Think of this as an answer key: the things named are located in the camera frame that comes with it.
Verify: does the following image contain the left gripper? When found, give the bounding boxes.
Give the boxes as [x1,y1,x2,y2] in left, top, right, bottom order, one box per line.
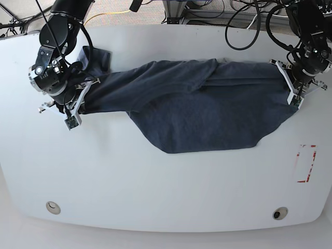
[270,59,327,99]

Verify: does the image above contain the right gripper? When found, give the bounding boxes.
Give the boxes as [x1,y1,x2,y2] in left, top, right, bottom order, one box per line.
[38,78,100,122]

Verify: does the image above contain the dark blue T-shirt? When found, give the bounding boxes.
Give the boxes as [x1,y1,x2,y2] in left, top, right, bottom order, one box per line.
[78,46,297,154]

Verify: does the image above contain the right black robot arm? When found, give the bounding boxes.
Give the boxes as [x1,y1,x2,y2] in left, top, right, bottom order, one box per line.
[29,1,100,129]

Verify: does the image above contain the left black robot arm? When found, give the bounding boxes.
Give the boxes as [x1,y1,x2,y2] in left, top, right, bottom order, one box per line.
[265,1,331,108]

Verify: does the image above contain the red tape rectangle marking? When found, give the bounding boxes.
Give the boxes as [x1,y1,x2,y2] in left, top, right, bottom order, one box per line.
[294,144,317,183]

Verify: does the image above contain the black tripod legs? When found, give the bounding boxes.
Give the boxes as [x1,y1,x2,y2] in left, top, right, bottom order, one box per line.
[1,3,53,38]

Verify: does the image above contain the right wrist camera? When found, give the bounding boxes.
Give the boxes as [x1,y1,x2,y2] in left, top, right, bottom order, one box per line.
[65,116,79,130]

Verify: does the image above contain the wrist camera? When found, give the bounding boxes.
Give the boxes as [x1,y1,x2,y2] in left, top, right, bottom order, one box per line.
[287,93,303,109]
[65,116,79,130]

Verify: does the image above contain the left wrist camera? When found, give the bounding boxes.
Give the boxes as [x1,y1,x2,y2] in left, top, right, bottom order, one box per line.
[287,93,303,109]

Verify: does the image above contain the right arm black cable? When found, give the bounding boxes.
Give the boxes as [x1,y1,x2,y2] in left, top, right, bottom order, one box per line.
[35,0,95,81]

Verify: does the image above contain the yellow cable on floor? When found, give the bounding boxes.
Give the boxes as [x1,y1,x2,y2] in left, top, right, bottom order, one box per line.
[84,9,132,26]

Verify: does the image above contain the left table cable grommet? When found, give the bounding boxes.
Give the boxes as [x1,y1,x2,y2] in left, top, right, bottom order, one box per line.
[46,201,61,215]

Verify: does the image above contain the table cable grommet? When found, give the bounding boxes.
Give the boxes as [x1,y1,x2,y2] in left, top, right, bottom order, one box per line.
[46,201,61,215]
[272,207,288,220]

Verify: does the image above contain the right table cable grommet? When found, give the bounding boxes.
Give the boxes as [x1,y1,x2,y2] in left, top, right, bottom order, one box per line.
[272,207,288,220]

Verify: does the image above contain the aluminium frame stand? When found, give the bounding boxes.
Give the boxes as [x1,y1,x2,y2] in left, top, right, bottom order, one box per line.
[162,1,189,25]

